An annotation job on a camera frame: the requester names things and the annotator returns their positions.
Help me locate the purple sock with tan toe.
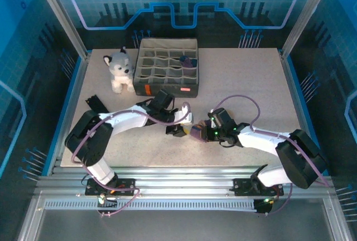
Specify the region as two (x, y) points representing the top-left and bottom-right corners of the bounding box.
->
(189, 119), (213, 141)

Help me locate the purple sock with orange cuff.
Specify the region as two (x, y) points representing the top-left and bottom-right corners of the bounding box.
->
(179, 55), (198, 69)

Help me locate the grey fabric divider box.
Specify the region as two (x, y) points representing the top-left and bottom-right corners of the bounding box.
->
(133, 37), (200, 98)

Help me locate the grey white husky plush toy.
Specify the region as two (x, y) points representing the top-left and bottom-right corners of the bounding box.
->
(103, 46), (137, 94)

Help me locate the black rectangular device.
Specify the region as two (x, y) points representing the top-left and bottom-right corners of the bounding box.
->
(85, 94), (110, 114)

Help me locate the grey metal platform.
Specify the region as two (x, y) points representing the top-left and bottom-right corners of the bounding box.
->
(16, 193), (354, 241)

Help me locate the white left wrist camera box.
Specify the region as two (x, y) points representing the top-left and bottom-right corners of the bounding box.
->
(173, 104), (194, 125)

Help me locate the long aluminium frame beam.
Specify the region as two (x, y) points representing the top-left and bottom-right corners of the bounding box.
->
(33, 165), (335, 197)

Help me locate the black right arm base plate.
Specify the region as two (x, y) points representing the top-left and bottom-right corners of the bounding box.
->
(233, 178), (284, 197)

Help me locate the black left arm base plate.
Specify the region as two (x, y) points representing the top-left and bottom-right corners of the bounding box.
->
(85, 178), (137, 197)

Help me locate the slotted grey cable duct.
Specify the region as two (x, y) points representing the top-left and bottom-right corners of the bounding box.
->
(43, 199), (259, 211)

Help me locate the aluminium side rail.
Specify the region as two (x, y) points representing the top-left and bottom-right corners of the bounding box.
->
(46, 52), (91, 176)
(279, 51), (330, 176)

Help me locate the aluminium frame post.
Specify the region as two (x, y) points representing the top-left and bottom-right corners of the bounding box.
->
(280, 0), (337, 58)
(30, 0), (90, 58)

